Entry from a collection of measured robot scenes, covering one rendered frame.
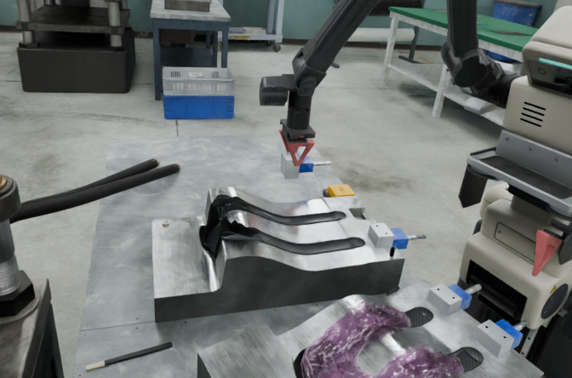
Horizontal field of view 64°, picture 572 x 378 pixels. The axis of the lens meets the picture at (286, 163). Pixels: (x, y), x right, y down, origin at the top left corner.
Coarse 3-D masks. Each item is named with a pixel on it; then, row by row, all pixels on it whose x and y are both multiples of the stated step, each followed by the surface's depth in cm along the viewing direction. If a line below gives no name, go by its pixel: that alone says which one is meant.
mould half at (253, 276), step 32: (224, 192) 104; (160, 224) 104; (192, 224) 105; (256, 224) 96; (320, 224) 105; (352, 224) 105; (160, 256) 93; (192, 256) 94; (224, 256) 85; (256, 256) 85; (288, 256) 91; (320, 256) 94; (352, 256) 95; (384, 256) 95; (160, 288) 85; (192, 288) 86; (224, 288) 86; (256, 288) 88; (288, 288) 90; (320, 288) 93; (352, 288) 95; (384, 288) 97; (160, 320) 85
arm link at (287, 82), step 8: (264, 80) 108; (272, 80) 108; (280, 80) 108; (288, 80) 108; (304, 80) 103; (312, 80) 102; (264, 88) 106; (272, 88) 107; (280, 88) 107; (288, 88) 107; (296, 88) 107; (304, 88) 104; (312, 88) 104; (264, 96) 108; (272, 96) 108; (280, 96) 108; (264, 104) 109; (272, 104) 110; (280, 104) 110
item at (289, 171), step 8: (288, 152) 120; (288, 160) 116; (304, 160) 120; (280, 168) 122; (288, 168) 117; (296, 168) 118; (304, 168) 119; (312, 168) 120; (288, 176) 118; (296, 176) 119
